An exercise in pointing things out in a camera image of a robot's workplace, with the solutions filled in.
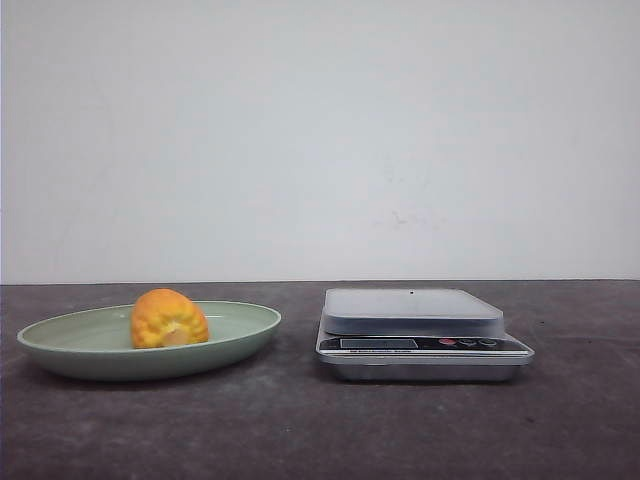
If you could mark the yellow corn cob piece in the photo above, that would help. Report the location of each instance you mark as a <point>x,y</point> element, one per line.
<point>165,318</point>

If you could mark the silver digital kitchen scale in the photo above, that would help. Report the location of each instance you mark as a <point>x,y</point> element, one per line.
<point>416,334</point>

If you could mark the pale green oval plate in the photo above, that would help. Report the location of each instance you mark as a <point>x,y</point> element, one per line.
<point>95,344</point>

